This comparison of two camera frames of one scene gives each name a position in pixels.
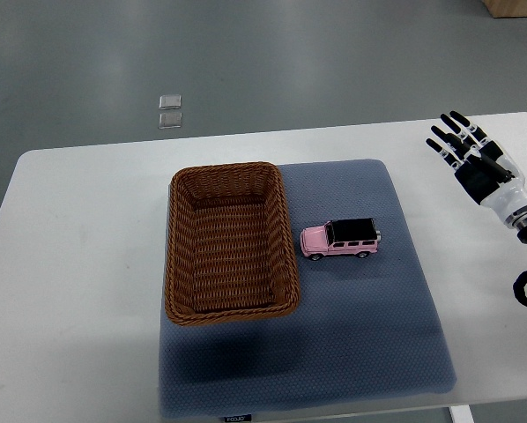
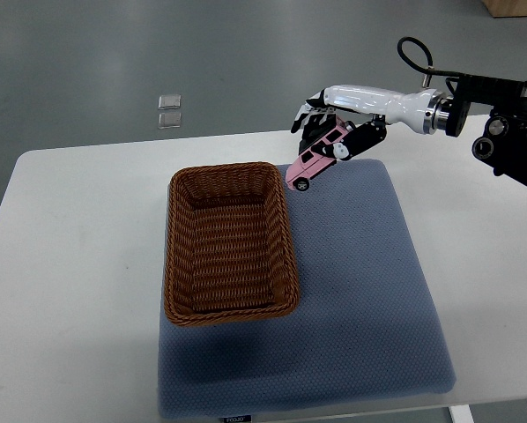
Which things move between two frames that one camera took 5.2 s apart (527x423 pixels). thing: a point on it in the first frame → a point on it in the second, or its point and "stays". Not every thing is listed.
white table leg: x=461 y=414 stays
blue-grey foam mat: x=365 y=328 stays
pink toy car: x=340 y=237 → x=308 y=162
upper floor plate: x=170 y=101 stays
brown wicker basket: x=229 y=252 stays
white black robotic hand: x=487 y=174 → x=369 y=111
